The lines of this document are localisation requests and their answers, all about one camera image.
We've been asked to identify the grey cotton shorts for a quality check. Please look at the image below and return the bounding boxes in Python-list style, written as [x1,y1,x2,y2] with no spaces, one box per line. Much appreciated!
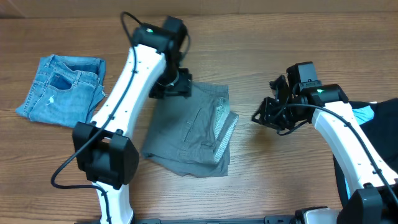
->
[141,83,239,177]

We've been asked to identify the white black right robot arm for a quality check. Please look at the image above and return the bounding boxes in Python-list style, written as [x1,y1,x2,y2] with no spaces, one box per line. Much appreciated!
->
[252,75,397,223]

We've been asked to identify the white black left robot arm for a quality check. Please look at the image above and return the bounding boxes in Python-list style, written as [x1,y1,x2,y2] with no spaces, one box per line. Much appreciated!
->
[72,16,192,223]

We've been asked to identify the light blue garment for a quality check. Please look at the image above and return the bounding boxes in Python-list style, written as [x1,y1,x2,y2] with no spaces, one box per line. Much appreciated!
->
[353,105,374,125]

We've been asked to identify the black garment pile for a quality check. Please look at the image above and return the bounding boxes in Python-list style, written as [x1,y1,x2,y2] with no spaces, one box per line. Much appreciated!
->
[332,98,398,206]

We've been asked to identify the folded blue denim shorts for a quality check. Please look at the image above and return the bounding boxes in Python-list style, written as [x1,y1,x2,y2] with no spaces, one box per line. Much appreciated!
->
[16,54,106,128]

